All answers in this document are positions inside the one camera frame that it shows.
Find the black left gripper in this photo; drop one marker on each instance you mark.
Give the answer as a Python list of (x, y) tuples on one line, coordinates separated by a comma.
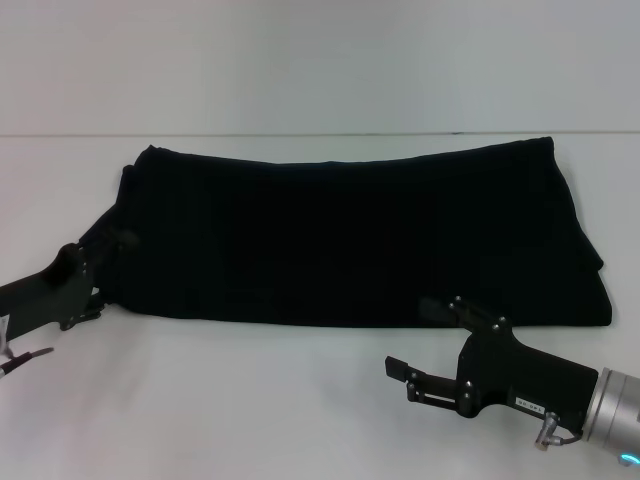
[(50, 295)]

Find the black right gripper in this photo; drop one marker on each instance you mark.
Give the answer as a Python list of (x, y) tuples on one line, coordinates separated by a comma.
[(520, 375)]

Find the black T-shirt with FREE print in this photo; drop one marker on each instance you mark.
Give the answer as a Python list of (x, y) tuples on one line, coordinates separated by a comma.
[(350, 225)]

